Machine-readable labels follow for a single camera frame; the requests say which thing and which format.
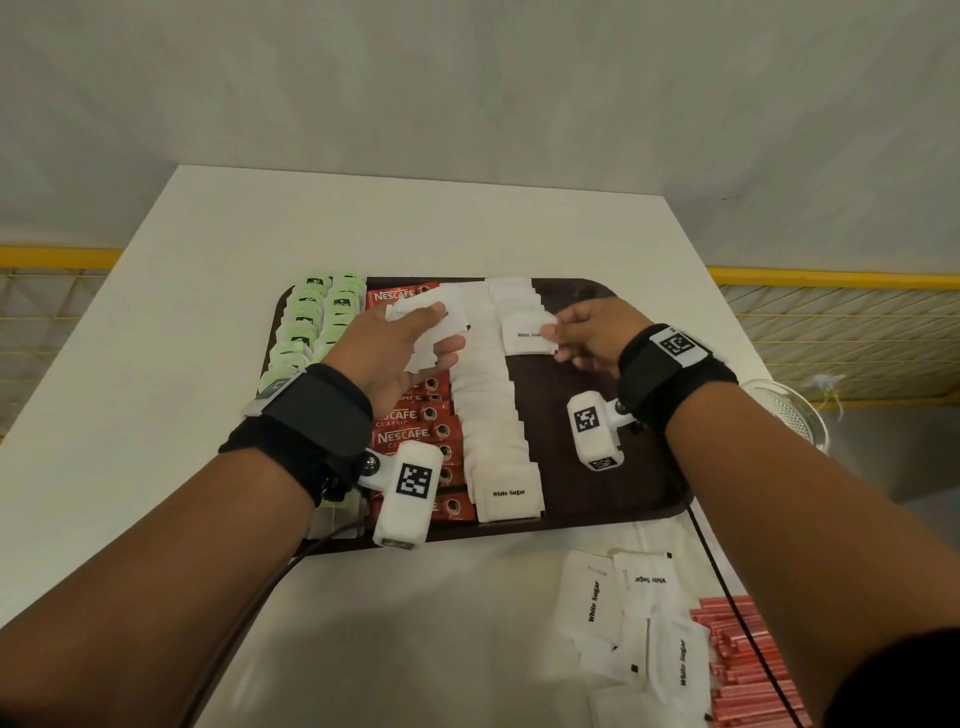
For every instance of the black right wristband with markers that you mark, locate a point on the black right wristband with markers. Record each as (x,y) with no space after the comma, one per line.
(667,382)

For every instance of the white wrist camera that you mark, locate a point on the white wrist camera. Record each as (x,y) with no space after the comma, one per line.
(589,431)
(409,495)

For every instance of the row of red Nescafe sachets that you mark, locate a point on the row of red Nescafe sachets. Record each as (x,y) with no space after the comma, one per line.
(409,427)

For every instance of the yellow mesh railing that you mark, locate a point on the yellow mesh railing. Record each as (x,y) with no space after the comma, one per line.
(52,330)
(840,330)

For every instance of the black wristband with markers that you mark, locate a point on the black wristband with markers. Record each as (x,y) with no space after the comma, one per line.
(667,382)
(315,427)

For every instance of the brown tray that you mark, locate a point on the brown tray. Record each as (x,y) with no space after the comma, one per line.
(570,480)

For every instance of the person's dark sleeve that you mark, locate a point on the person's dark sleeve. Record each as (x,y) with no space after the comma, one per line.
(900,682)

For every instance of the person's left hand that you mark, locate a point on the person's left hand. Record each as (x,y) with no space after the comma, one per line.
(375,360)

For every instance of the pile of red stirrer sticks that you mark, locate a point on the pile of red stirrer sticks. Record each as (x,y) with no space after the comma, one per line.
(742,660)

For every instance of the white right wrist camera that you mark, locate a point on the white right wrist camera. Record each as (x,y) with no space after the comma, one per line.
(589,431)

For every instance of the person's right forearm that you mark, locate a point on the person's right forearm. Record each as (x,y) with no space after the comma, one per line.
(810,540)

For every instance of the black left wristband with markers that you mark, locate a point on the black left wristband with markers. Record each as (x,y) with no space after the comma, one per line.
(315,427)

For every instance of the person's right hand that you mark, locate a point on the person's right hand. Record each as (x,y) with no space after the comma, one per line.
(600,334)

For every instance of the sugar sachet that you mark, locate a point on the sugar sachet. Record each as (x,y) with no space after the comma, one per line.
(521,334)

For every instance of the person's left forearm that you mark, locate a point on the person's left forearm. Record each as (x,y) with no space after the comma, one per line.
(142,600)

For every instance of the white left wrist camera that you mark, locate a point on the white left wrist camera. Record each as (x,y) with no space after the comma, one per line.
(409,495)

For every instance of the pile of white sugar sachets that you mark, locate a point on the pile of white sugar sachets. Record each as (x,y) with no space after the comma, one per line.
(592,600)

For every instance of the clear patterned glass cup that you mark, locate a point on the clear patterned glass cup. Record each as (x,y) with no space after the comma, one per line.
(795,409)

